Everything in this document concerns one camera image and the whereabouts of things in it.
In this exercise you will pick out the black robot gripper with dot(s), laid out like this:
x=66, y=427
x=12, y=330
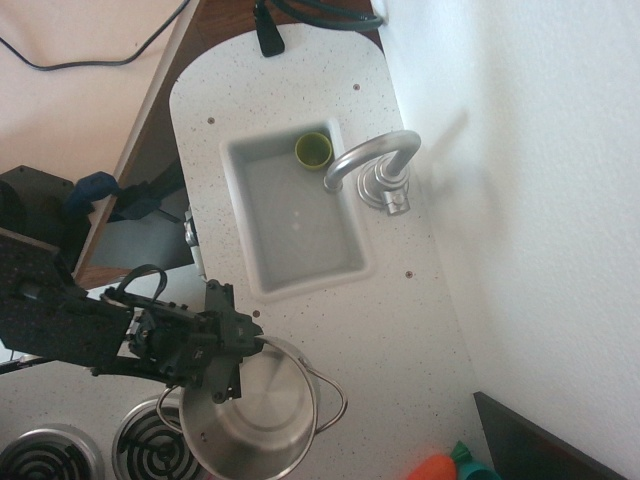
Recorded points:
x=179, y=347

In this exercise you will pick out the stainless steel pot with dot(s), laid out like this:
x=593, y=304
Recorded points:
x=266, y=433

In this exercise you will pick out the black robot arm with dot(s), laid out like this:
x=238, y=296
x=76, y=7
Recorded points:
x=127, y=331

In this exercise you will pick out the right black stove burner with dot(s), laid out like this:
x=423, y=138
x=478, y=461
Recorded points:
x=144, y=447

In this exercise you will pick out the black stove burner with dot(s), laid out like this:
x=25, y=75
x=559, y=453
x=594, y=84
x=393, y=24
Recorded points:
x=144, y=447
x=54, y=451

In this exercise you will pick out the grey toy sink basin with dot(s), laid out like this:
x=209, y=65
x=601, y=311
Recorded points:
x=295, y=236

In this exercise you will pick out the white toy kitchen counter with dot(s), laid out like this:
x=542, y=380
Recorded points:
x=360, y=293

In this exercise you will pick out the blue cloth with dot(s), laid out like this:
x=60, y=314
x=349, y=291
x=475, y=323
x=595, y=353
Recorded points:
x=132, y=203

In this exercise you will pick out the left black stove burner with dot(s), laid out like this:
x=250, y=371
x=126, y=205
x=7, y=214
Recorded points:
x=54, y=451

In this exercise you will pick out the green plastic cup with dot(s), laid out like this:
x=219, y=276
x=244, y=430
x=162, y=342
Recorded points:
x=313, y=150

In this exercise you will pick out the silver toy faucet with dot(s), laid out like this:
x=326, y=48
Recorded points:
x=383, y=178

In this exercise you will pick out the orange toy carrot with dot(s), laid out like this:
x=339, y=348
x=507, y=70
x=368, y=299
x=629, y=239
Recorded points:
x=435, y=467

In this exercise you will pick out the black box on floor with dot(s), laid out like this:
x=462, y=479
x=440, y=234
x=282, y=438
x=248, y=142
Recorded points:
x=37, y=204

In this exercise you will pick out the teal plastic toy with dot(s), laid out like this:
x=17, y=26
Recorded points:
x=467, y=468

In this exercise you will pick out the dark brown board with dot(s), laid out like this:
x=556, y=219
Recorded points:
x=520, y=449

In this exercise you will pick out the black strap clip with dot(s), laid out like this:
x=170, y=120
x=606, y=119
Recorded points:
x=270, y=41

